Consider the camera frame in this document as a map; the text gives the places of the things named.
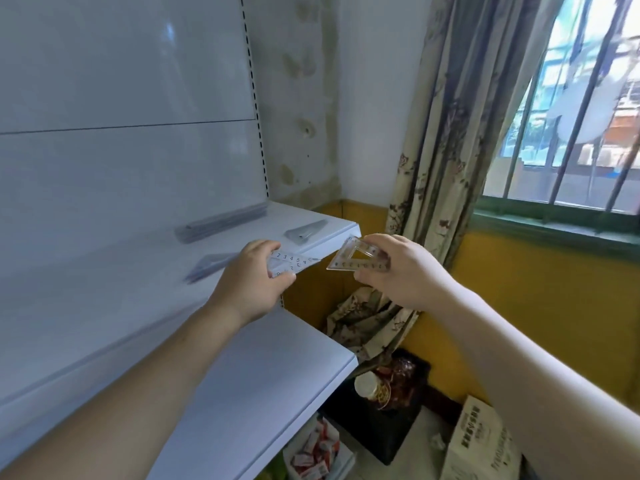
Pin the person's left hand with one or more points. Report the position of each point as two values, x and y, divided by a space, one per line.
247 284

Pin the person's right hand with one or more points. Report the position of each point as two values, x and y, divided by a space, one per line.
410 274

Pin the person's right thumb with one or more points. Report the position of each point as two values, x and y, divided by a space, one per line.
371 276

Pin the person's left thumb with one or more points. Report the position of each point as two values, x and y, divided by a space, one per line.
283 279

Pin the clear triangle ruler with numbers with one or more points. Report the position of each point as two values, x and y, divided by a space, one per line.
292 261

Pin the clear hollow triangle ruler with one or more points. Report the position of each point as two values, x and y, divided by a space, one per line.
350 264

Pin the person's right forearm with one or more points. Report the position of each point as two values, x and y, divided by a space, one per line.
540 374

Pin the person's left forearm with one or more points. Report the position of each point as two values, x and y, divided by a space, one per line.
125 389

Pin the clear triangle ruler in sleeve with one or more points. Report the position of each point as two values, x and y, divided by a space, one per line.
306 231

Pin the clear rulers in sleeve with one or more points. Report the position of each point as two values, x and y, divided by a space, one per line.
210 267

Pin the stack of clear straight rulers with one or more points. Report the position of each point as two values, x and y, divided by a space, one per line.
220 223

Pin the brown bottle with white cap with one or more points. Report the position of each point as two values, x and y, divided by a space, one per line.
372 387

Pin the black plastic crate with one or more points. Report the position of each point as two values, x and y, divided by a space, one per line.
372 429

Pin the white metal shelf unit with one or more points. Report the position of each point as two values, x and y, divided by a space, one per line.
125 324

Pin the box of red white packets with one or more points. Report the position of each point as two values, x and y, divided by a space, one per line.
315 452

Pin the floral beige curtain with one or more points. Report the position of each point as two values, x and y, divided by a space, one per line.
450 119

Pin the crumpled white paper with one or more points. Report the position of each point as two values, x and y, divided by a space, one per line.
437 442

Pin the white cardboard box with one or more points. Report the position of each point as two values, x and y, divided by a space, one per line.
480 444

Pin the white round dish outside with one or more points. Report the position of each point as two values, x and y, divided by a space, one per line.
582 114

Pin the window with green frame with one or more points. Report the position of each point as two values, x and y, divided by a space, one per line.
575 204

